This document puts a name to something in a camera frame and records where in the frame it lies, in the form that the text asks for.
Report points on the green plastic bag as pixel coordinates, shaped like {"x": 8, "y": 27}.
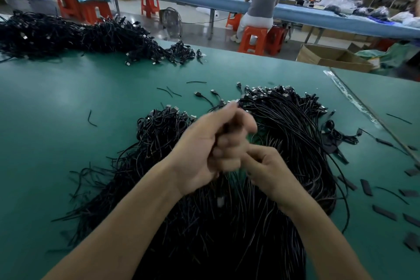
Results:
{"x": 393, "y": 55}

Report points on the person's left fingers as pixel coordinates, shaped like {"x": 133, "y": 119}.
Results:
{"x": 236, "y": 117}

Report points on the orange plastic stool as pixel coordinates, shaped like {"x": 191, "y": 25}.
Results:
{"x": 277, "y": 38}
{"x": 252, "y": 32}
{"x": 65, "y": 2}
{"x": 93, "y": 12}
{"x": 233, "y": 20}
{"x": 150, "y": 4}

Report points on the clear plastic strip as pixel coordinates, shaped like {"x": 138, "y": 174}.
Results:
{"x": 344, "y": 91}

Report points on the open cardboard box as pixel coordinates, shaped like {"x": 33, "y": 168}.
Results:
{"x": 328, "y": 56}

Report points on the long blue workbench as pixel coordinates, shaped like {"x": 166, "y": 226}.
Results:
{"x": 226, "y": 1}

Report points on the person's left forearm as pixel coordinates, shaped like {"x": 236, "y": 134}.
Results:
{"x": 124, "y": 233}

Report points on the person's right hand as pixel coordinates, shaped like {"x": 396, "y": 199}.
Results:
{"x": 275, "y": 174}

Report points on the person's left hand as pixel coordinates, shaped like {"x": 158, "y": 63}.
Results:
{"x": 197, "y": 148}

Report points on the person's right forearm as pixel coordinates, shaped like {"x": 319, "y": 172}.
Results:
{"x": 324, "y": 243}

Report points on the person's right fingers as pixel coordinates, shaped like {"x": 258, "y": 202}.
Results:
{"x": 257, "y": 158}

